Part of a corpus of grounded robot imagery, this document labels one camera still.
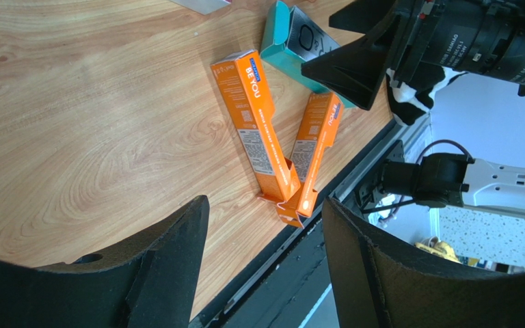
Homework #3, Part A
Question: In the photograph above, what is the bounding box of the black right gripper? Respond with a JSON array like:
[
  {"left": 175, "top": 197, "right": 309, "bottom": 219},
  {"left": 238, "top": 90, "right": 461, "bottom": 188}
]
[{"left": 301, "top": 0, "right": 445, "bottom": 111}]

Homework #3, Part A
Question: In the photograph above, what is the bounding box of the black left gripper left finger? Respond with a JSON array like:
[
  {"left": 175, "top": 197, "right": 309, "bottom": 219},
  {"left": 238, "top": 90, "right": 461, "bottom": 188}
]
[{"left": 0, "top": 195, "right": 210, "bottom": 327}]

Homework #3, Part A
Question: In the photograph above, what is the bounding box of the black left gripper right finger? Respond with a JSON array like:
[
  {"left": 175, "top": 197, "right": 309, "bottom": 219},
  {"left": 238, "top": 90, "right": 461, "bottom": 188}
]
[{"left": 322, "top": 198, "right": 525, "bottom": 327}]

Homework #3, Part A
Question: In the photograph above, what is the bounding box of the teal silver toothpaste box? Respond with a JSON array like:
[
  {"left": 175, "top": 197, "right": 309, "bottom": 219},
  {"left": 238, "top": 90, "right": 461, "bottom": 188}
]
[{"left": 260, "top": 1, "right": 340, "bottom": 94}]

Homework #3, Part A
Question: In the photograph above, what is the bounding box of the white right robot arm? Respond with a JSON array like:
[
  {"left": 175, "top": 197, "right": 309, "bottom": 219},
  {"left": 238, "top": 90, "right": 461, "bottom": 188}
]
[{"left": 301, "top": 1, "right": 525, "bottom": 218}]

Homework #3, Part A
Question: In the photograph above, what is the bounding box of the zebra print cloth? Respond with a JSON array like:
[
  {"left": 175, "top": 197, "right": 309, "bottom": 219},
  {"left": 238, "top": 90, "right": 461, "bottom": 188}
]
[{"left": 386, "top": 63, "right": 467, "bottom": 126}]

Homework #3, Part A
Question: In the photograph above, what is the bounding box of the orange toothpaste box diagonal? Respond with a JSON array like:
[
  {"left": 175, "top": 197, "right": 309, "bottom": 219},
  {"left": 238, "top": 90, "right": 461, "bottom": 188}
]
[{"left": 276, "top": 92, "right": 345, "bottom": 228}]

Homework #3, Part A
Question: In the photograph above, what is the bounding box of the orange toothpaste box upright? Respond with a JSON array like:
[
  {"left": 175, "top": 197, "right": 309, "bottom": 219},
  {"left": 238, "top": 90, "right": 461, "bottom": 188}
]
[{"left": 211, "top": 49, "right": 300, "bottom": 203}]

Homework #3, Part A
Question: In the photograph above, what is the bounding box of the red toothpaste box front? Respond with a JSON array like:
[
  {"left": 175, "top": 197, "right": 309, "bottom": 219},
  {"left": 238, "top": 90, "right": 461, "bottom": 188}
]
[{"left": 171, "top": 0, "right": 232, "bottom": 15}]

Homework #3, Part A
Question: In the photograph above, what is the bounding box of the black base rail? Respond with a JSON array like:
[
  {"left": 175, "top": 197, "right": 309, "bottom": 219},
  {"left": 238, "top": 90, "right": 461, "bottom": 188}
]
[{"left": 189, "top": 122, "right": 416, "bottom": 327}]

